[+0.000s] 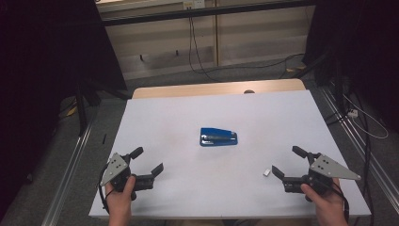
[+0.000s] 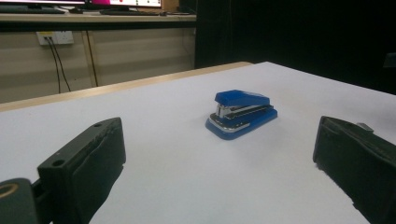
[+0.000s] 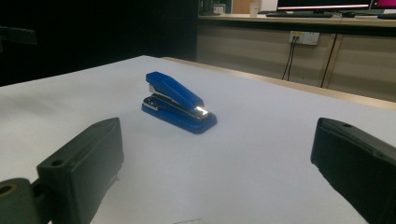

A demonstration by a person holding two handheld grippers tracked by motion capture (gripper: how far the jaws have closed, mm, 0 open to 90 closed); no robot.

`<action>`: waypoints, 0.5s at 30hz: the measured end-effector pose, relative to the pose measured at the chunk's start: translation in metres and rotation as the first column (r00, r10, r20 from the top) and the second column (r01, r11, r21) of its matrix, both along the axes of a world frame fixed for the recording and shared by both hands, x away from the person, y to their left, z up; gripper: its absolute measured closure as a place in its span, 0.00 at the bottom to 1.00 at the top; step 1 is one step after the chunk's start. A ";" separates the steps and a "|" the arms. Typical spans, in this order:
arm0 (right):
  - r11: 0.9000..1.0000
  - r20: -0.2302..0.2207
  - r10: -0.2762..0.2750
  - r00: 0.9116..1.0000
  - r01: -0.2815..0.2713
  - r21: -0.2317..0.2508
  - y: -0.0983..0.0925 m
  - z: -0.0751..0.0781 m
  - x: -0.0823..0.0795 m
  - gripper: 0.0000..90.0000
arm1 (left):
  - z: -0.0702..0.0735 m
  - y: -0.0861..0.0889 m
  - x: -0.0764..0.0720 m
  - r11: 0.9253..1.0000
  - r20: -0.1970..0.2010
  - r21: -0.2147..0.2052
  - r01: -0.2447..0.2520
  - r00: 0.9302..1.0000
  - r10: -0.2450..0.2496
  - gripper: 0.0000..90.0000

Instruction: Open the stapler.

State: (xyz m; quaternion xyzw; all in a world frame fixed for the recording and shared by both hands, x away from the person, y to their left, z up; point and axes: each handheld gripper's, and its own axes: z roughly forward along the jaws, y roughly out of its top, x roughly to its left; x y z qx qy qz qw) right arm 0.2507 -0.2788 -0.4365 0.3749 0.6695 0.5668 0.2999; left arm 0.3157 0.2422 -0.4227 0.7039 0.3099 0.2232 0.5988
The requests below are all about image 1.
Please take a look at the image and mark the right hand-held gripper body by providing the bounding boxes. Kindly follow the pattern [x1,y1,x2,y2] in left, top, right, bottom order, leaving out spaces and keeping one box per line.
[282,152,362,202]

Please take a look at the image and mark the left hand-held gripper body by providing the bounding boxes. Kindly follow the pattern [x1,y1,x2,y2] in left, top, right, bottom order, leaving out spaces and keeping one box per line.
[99,152,155,202]

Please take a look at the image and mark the blue stapler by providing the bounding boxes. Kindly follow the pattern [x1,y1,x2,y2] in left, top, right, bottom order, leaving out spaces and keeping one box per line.
[199,126,239,148]

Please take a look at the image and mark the person's left hand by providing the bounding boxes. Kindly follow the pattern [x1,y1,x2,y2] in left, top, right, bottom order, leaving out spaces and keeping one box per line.
[104,175,136,220]

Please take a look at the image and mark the person's right hand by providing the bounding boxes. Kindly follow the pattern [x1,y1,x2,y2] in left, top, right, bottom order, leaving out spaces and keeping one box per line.
[299,178,346,226]

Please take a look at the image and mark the white table board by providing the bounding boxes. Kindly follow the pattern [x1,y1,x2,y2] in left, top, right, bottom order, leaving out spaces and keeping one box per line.
[88,89,372,219]

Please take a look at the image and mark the black metal stand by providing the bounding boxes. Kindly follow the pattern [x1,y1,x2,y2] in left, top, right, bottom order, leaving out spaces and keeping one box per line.
[74,79,130,137]

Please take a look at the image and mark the wooden table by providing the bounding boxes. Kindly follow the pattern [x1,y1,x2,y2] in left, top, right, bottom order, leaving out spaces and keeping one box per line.
[131,78,307,100]

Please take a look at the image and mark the black curtain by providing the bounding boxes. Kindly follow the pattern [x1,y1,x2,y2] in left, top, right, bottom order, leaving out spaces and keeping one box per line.
[0,0,128,220]
[303,0,399,133]

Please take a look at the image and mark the beige wooden cabinet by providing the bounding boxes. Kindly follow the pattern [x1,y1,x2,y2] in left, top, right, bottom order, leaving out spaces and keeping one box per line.
[95,0,316,81]

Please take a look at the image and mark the black horizontal bar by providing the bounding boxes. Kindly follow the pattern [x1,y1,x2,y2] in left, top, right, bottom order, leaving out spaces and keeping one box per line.
[100,0,316,27]

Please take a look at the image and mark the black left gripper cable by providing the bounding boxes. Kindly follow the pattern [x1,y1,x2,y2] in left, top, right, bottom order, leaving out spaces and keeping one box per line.
[98,164,111,216]

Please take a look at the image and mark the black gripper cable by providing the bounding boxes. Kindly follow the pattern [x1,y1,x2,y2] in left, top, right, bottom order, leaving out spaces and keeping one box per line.
[98,164,111,216]
[330,180,351,224]

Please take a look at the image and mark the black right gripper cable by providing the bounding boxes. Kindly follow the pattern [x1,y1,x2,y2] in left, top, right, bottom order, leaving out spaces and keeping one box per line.
[330,180,351,224]

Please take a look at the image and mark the aluminium floor rail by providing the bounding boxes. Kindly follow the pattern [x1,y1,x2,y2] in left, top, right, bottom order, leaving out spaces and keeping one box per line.
[40,123,94,226]
[319,85,399,215]

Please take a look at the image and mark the black floor cable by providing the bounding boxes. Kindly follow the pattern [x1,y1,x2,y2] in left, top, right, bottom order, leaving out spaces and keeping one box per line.
[324,89,375,226]

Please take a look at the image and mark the white floor cable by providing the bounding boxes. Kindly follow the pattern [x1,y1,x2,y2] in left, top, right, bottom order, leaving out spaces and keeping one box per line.
[342,93,390,140]

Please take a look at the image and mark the black hanging cables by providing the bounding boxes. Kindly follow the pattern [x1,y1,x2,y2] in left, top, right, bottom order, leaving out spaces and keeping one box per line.
[187,16,306,83]

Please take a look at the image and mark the white wall socket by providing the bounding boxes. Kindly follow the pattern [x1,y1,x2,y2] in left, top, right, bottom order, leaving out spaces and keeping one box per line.
[183,0,206,10]

